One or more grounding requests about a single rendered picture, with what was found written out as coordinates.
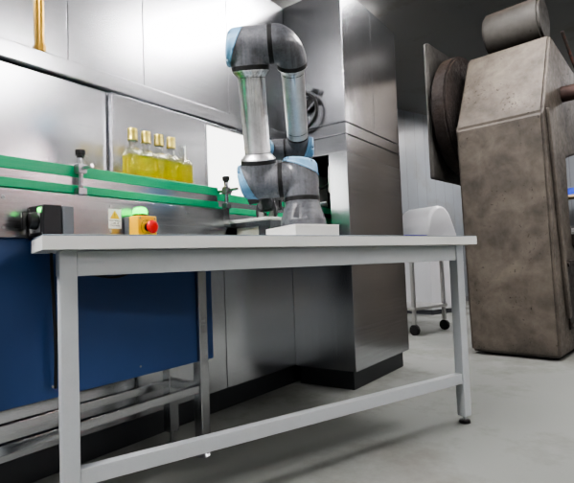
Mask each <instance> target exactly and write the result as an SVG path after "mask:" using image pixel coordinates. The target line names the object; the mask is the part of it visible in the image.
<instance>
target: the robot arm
mask: <svg viewBox="0 0 574 483"><path fill-rule="evenodd" d="M225 57H226V65H227V67H230V68H232V73H233V74H234V75H235V76H236V77H237V78H238V83H239V93H240V104H241V123H242V134H243V143H244V157H243V158H242V159H241V165H239V166H237V174H238V181H239V185H240V189H241V193H242V195H243V196H244V197H245V198H247V201H248V203H249V204H250V205H251V204H257V203H258V204H257V208H256V216H257V218H261V217H267V213H266V212H270V213H269V214H268V216H269V217H278V211H281V210H284V212H283V216H282V220H281V227H282V226H287V225H291V224H295V223H298V224H327V222H326V218H325V216H324V213H323V210H322V208H321V205H320V197H319V180H318V175H319V173H318V168H317V163H316V162H315V161H314V160H313V159H310V158H309V157H313V156H314V145H313V138H312V137H309V136H308V120H307V104H306V87H305V70H306V68H307V56H306V52H305V49H304V46H303V44H302V42H301V41H300V39H299V37H298V36H297V35H296V34H295V33H294V31H292V30H291V29H290V28H288V27H287V26H285V25H283V24H279V23H271V24H263V25H251V26H243V25H242V26H240V27H234V28H231V29H229V31H228V32H227V36H226V41H225ZM275 63H277V68H278V71H280V72H281V75H282V85H283V95H284V105H285V114H286V125H287V138H286V139H274V140H270V139H269V129H268V117H267V105H266V93H265V80H264V77H265V75H266V74H267V72H268V71H269V69H268V64H275ZM277 160H283V161H282V162H283V163H277ZM282 201H283V202H284V207H283V206H282Z"/></svg>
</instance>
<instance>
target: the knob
mask: <svg viewBox="0 0 574 483"><path fill-rule="evenodd" d="M38 226H39V215H38V213H37V212H32V213H27V212H22V213H21V229H32V230H36V229H37V228H38Z"/></svg>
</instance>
